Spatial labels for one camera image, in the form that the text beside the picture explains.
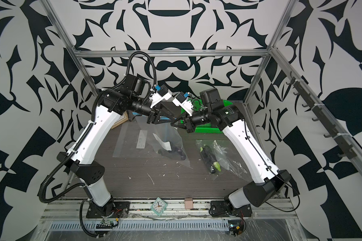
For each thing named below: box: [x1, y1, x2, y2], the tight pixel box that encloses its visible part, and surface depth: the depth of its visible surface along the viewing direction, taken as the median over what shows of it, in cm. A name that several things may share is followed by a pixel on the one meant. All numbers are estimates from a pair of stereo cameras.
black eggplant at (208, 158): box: [200, 145, 218, 174], surface depth 87 cm
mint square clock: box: [150, 196, 168, 217], surface depth 76 cm
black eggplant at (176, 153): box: [157, 147, 187, 161], surface depth 76 cm
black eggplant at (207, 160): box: [200, 146, 216, 175], surface depth 86 cm
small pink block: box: [184, 197, 194, 209], surface depth 77 cm
